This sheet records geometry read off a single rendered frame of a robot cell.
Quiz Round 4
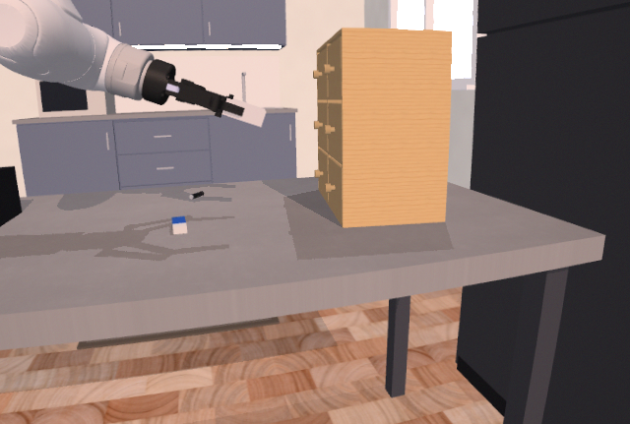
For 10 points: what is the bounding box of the wooden drawer with knob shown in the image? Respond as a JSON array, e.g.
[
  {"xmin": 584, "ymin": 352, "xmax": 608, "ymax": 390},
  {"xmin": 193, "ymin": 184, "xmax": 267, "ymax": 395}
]
[
  {"xmin": 325, "ymin": 157, "xmax": 343, "ymax": 223},
  {"xmin": 314, "ymin": 102, "xmax": 328, "ymax": 150},
  {"xmin": 324, "ymin": 102, "xmax": 342, "ymax": 161},
  {"xmin": 314, "ymin": 149, "xmax": 328, "ymax": 201},
  {"xmin": 313, "ymin": 47, "xmax": 327, "ymax": 97},
  {"xmin": 323, "ymin": 36, "xmax": 342, "ymax": 96}
]

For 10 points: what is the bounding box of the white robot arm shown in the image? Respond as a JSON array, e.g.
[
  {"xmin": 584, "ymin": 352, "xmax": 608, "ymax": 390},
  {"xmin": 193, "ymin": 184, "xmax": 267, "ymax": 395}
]
[{"xmin": 0, "ymin": 0, "xmax": 155, "ymax": 100}]

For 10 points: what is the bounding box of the small wooden chest of drawers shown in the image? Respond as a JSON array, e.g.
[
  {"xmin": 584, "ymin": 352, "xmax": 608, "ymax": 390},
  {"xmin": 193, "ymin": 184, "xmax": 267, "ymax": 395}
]
[{"xmin": 317, "ymin": 28, "xmax": 453, "ymax": 228}]

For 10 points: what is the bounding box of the white eraser with blue sleeve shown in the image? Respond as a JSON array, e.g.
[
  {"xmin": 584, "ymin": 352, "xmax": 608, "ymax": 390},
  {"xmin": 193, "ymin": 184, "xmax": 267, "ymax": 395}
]
[{"xmin": 172, "ymin": 216, "xmax": 187, "ymax": 235}]

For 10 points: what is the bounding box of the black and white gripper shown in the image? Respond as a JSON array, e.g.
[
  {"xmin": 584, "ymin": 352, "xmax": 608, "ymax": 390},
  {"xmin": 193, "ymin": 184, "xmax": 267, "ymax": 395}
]
[{"xmin": 142, "ymin": 59, "xmax": 266, "ymax": 127}]

